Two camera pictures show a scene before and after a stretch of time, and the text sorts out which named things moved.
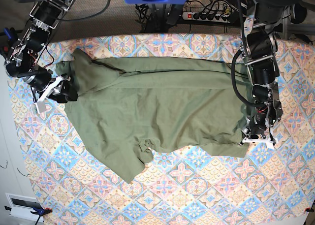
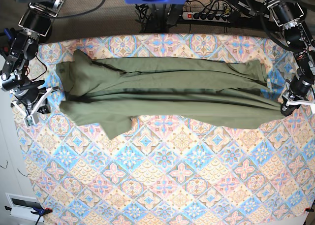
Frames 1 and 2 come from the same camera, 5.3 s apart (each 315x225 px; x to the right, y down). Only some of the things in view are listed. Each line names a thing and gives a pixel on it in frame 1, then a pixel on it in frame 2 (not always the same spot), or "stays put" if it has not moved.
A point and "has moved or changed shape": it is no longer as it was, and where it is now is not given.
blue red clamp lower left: x=39 y=212 stays put
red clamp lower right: x=308 y=209 stays put
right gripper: x=249 y=138 → x=300 y=92
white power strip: x=206 y=16 stays put
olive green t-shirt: x=126 y=107 has moved or changed shape
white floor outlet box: x=21 y=207 stays put
